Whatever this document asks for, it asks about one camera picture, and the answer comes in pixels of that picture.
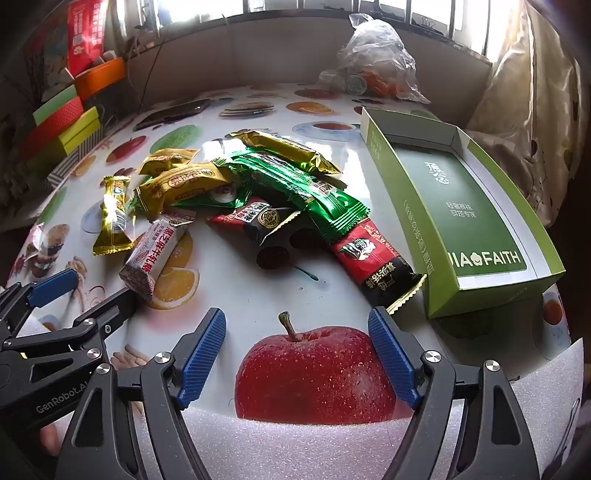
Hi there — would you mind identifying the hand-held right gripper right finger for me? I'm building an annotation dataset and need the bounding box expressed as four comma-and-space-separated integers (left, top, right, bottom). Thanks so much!
368, 306, 541, 480

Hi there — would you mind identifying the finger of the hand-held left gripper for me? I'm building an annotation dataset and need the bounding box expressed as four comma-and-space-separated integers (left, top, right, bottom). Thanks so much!
0, 269, 78, 337
0, 288, 138, 384

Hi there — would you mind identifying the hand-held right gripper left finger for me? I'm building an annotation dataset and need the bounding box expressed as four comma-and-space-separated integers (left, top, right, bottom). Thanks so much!
58, 307, 227, 480

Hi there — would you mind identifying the white red candy packet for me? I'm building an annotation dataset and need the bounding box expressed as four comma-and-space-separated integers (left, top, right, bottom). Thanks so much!
119, 209, 197, 303

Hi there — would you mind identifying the small gold bar packet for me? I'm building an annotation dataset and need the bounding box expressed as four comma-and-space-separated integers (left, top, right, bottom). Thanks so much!
92, 176, 134, 256

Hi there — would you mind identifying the red black snack packet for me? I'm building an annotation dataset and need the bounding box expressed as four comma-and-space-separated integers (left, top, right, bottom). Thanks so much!
330, 219, 428, 315
209, 198, 301, 247

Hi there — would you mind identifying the yellow candy packet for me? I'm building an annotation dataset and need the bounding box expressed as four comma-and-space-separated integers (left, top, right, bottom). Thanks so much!
139, 148, 199, 176
135, 162, 234, 217

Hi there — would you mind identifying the green biscuit packet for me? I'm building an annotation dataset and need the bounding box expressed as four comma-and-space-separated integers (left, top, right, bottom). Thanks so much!
228, 153, 372, 243
128, 180, 254, 210

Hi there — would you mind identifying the green cardboard box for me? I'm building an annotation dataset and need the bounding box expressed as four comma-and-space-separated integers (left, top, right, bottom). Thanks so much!
360, 107, 566, 319

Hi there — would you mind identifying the long gold snack packet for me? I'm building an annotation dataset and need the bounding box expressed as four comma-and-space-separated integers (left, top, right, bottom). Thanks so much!
229, 130, 342, 175

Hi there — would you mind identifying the striped black white box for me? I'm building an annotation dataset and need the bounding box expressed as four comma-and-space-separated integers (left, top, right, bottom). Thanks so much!
46, 131, 109, 188

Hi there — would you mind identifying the white foam sheet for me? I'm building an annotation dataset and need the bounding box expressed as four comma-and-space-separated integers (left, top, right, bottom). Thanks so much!
115, 339, 585, 480

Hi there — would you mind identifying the yellow green box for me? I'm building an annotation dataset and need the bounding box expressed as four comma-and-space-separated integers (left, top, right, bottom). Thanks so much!
28, 107, 103, 169

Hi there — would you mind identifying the green lid red box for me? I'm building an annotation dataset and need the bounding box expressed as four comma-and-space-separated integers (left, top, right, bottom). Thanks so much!
18, 85, 86, 155

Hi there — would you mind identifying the black smartphone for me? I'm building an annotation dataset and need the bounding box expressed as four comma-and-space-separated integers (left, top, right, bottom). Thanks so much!
134, 99, 211, 131

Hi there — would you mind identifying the orange box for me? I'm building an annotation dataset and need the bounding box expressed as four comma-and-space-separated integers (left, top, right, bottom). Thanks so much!
74, 56, 127, 100

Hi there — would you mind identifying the red printed package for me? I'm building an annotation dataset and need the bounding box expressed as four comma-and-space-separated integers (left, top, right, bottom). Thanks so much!
68, 0, 108, 77

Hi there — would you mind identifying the beige patterned curtain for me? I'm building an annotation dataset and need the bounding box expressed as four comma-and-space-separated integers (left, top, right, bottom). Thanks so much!
466, 0, 585, 229

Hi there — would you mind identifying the orange tangerine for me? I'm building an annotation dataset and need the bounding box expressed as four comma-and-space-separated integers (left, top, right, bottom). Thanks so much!
365, 69, 399, 95

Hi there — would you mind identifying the clear plastic bag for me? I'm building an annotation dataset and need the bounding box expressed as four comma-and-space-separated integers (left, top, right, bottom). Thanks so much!
318, 13, 432, 104

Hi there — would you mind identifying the thin black cable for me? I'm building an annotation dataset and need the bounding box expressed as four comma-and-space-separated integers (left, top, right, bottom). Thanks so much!
139, 44, 163, 112

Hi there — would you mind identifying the window frame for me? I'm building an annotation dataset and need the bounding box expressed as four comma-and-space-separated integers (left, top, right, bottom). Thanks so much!
222, 0, 504, 61

